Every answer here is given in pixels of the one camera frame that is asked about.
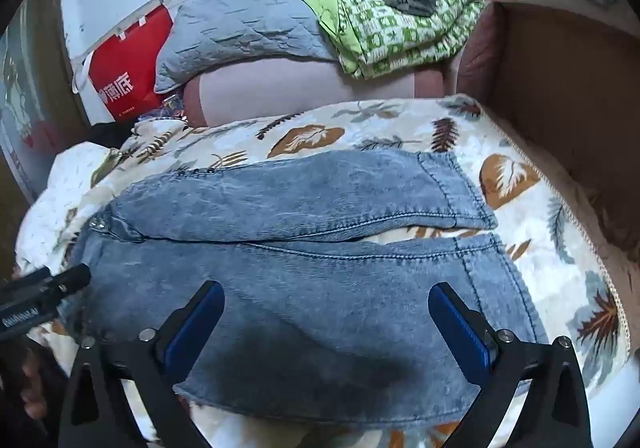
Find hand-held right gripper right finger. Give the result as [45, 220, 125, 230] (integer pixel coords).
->
[429, 282, 593, 448]

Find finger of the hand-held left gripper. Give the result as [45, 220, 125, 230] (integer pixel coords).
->
[47, 264, 92, 300]

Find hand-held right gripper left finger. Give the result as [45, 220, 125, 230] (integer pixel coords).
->
[59, 281, 225, 448]

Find blue denim pants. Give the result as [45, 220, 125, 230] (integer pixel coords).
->
[65, 148, 548, 429]

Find white quilt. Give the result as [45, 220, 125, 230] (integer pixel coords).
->
[20, 143, 121, 279]

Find colourful printed packet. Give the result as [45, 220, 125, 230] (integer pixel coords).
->
[140, 96, 189, 125]

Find leaf print blanket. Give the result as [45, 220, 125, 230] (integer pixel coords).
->
[20, 96, 631, 448]

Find red shopping bag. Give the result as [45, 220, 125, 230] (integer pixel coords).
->
[72, 4, 176, 124]

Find brown sofa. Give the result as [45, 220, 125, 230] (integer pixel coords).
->
[452, 0, 523, 99]

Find green checked cloth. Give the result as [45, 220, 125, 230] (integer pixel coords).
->
[295, 0, 486, 80]

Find grey quilted pillow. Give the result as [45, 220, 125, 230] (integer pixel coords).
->
[154, 0, 341, 94]

